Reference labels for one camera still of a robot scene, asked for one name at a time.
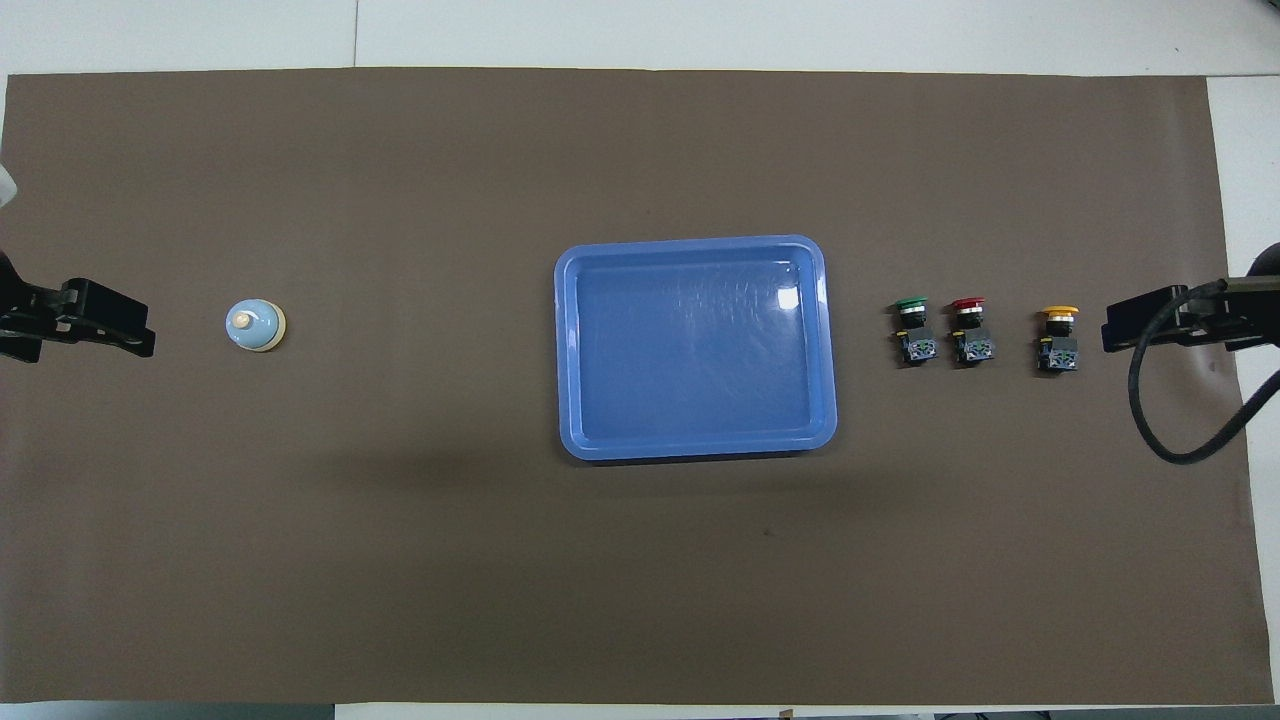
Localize red push button switch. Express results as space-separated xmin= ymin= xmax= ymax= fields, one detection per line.
xmin=948 ymin=297 xmax=996 ymax=367

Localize green push button switch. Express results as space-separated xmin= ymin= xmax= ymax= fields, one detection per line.
xmin=893 ymin=297 xmax=939 ymax=367

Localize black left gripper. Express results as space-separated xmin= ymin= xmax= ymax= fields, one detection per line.
xmin=0 ymin=250 xmax=157 ymax=364

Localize yellow push button switch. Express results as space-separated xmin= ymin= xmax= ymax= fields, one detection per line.
xmin=1036 ymin=305 xmax=1083 ymax=374

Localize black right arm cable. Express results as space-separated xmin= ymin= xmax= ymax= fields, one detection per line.
xmin=1128 ymin=280 xmax=1280 ymax=466

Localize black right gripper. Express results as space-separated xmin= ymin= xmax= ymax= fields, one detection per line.
xmin=1102 ymin=243 xmax=1280 ymax=353

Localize blue plastic tray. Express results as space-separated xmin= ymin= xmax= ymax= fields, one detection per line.
xmin=554 ymin=234 xmax=839 ymax=463

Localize light blue desk bell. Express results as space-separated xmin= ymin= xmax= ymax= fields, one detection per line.
xmin=225 ymin=299 xmax=288 ymax=354

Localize brown table mat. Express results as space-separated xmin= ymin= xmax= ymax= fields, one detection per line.
xmin=0 ymin=67 xmax=1280 ymax=706

